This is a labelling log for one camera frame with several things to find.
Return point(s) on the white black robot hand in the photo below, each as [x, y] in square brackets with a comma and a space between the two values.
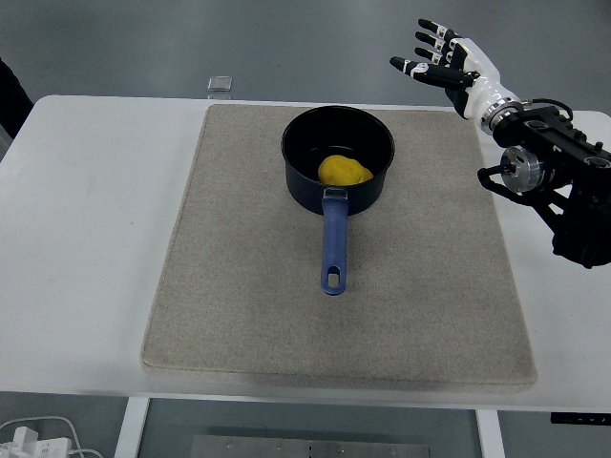
[482, 88]

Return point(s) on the yellow potato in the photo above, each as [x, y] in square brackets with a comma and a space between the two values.
[341, 171]

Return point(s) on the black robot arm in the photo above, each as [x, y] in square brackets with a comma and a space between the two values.
[549, 131]

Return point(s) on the small clear square floor plate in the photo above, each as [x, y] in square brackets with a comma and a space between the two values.
[220, 83]

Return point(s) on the grey table mat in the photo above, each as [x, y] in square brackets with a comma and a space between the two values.
[238, 286]

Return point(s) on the black table control panel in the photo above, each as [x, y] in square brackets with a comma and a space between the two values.
[580, 418]

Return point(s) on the white table leg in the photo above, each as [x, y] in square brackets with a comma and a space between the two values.
[130, 429]
[490, 436]

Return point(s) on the grey metal plate with screws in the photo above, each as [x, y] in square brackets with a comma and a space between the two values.
[310, 448]

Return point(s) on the person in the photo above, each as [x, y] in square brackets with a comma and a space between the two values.
[9, 100]

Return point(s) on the white power strip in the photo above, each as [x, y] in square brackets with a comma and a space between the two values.
[33, 446]

